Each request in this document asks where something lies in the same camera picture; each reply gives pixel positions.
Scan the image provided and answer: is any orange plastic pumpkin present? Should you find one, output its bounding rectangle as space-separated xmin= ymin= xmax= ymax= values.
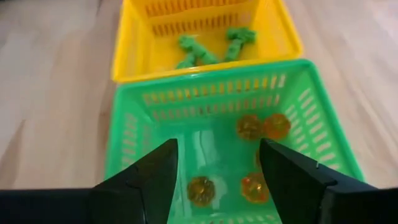
xmin=236 ymin=114 xmax=264 ymax=141
xmin=241 ymin=172 xmax=271 ymax=205
xmin=262 ymin=113 xmax=292 ymax=141
xmin=186 ymin=176 xmax=217 ymax=208

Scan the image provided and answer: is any yellow plastic basket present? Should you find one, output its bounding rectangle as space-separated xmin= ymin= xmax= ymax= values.
xmin=111 ymin=0 xmax=304 ymax=84

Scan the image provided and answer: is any green plastic decoration piece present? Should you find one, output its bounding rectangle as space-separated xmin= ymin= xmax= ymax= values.
xmin=175 ymin=57 xmax=198 ymax=70
xmin=177 ymin=33 xmax=220 ymax=66
xmin=223 ymin=26 xmax=258 ymax=63

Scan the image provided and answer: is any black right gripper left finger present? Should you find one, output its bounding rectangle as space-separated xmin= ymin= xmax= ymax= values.
xmin=90 ymin=138 xmax=180 ymax=224

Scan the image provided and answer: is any green plastic basket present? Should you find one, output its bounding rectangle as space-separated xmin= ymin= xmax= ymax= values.
xmin=104 ymin=58 xmax=366 ymax=224

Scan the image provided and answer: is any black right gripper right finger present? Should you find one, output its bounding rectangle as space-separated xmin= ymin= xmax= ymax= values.
xmin=259 ymin=138 xmax=340 ymax=224

